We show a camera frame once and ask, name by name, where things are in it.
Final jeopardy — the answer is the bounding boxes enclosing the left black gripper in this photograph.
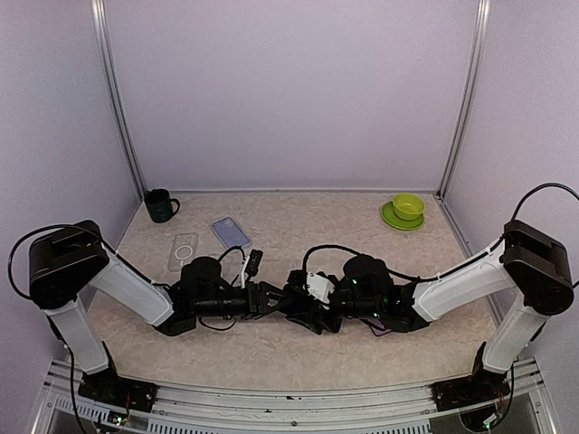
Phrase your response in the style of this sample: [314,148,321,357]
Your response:
[194,281,295,320]

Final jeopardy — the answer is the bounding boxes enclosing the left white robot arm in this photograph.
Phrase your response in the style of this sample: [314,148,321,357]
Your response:
[15,220,294,402]

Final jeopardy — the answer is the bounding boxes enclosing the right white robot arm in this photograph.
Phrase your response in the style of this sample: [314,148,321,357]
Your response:
[282,220,574,401]

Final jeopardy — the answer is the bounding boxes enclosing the lavender phone case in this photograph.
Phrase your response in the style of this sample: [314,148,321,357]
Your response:
[211,217,252,249]

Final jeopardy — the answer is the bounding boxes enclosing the pink phone face down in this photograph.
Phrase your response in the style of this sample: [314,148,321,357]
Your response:
[364,319,393,337]

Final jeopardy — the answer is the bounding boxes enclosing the clear case far left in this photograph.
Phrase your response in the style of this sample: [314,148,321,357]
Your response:
[167,232,198,272]

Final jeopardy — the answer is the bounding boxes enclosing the green bowl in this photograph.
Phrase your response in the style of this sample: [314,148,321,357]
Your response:
[393,193,425,222]

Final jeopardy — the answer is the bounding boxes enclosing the dark green mug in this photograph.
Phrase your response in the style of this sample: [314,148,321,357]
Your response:
[144,188,181,223]

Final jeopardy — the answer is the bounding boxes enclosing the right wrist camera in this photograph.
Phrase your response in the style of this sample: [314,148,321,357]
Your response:
[305,272,335,307]

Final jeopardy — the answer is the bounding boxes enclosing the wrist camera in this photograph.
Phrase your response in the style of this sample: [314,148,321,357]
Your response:
[305,272,335,307]
[239,250,263,288]

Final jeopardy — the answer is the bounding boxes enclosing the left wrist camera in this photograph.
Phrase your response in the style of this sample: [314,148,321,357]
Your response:
[239,250,263,288]

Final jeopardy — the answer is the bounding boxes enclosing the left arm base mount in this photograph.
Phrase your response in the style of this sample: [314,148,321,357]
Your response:
[78,343,158,413]

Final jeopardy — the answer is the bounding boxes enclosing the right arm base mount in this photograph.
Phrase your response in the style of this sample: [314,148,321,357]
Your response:
[431,347,511,411]

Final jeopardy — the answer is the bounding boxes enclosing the front aluminium rail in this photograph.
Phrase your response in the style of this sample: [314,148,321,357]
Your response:
[28,363,558,433]

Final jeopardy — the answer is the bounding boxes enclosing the left aluminium frame post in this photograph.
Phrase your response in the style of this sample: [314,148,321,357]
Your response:
[90,0,147,201]

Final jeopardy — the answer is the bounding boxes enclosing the aluminium frame post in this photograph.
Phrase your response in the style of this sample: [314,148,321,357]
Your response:
[437,0,492,202]
[90,0,147,201]

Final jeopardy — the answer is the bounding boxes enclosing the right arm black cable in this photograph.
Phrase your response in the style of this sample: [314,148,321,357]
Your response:
[301,183,579,290]

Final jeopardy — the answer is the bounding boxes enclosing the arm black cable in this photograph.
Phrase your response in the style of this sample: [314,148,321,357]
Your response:
[301,183,579,290]
[7,224,248,331]

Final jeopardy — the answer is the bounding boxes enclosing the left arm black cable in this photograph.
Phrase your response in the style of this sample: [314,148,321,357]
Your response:
[7,224,248,331]

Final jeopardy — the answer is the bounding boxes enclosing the right aluminium frame post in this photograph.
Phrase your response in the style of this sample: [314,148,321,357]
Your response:
[437,0,492,202]

